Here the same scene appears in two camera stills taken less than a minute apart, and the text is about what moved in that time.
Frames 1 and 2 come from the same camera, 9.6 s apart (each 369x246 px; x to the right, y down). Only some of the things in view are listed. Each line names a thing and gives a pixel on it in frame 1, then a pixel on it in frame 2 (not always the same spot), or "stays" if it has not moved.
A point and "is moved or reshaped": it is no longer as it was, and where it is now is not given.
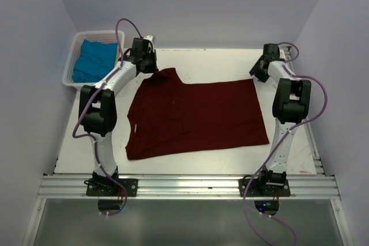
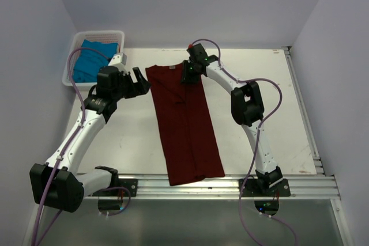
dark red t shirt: [168, 117] is moved or reshaped
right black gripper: [255, 71] → [186, 77]
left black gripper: [154, 68] → [142, 86]
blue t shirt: [94, 61] stays
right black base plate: [264, 188] stays
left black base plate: [106, 187] stays
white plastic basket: [108, 36] stays
